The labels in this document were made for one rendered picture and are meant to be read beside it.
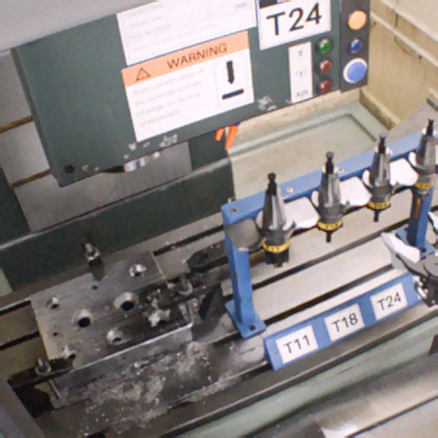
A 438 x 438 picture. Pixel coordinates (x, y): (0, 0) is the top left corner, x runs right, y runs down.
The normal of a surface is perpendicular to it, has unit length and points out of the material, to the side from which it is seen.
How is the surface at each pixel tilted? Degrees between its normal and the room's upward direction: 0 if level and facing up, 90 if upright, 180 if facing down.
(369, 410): 7
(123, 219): 90
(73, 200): 90
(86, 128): 90
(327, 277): 0
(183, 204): 90
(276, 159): 0
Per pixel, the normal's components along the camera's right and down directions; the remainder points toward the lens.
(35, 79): 0.40, 0.63
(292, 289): -0.09, -0.70
